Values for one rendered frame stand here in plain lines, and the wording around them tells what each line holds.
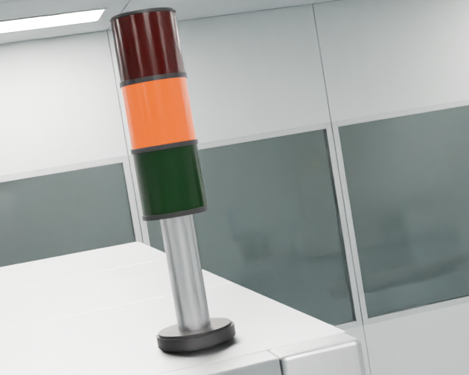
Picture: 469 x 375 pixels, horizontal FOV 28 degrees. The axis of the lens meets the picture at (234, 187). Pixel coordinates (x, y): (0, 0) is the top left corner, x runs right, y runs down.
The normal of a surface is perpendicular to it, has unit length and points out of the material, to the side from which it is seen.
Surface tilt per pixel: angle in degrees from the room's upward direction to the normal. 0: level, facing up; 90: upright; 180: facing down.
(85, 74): 90
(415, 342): 90
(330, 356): 90
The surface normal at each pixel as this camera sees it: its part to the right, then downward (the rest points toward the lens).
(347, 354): 0.25, 0.01
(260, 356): -0.16, -0.99
